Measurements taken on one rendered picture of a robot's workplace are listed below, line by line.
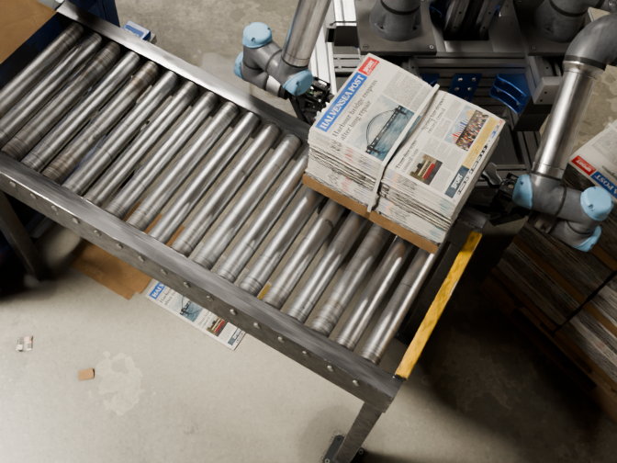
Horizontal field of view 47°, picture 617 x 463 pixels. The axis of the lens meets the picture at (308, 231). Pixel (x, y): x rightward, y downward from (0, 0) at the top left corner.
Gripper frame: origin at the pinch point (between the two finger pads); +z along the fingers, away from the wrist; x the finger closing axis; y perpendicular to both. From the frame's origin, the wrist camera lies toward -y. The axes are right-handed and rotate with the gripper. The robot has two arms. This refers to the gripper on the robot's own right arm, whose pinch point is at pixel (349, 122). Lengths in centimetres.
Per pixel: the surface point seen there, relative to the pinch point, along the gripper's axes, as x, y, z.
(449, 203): -25.3, 24.3, 35.0
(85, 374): -80, -78, -44
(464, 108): 0.5, 24.3, 27.2
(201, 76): -9.8, 1.7, -41.3
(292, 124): -10.1, 1.7, -12.1
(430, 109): -4.1, 24.2, 20.4
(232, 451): -77, -78, 10
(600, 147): 27, 5, 62
